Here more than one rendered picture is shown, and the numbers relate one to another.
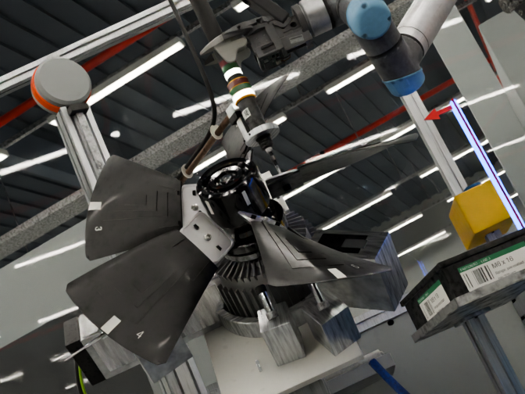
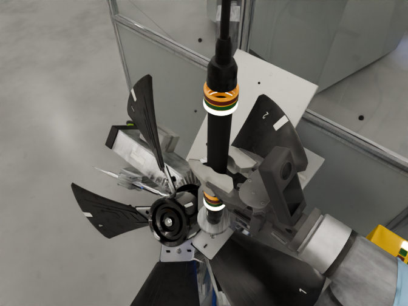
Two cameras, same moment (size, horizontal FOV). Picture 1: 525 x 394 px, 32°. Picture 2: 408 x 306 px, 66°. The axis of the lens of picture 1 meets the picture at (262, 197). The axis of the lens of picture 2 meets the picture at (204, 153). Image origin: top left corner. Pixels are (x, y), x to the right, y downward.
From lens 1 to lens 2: 1.88 m
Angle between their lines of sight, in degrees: 78
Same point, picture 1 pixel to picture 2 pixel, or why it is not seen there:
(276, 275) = not seen: outside the picture
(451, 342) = (365, 176)
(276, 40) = (253, 229)
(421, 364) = (342, 167)
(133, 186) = (148, 123)
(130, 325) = (96, 220)
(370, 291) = not seen: hidden behind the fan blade
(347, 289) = not seen: hidden behind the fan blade
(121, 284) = (95, 206)
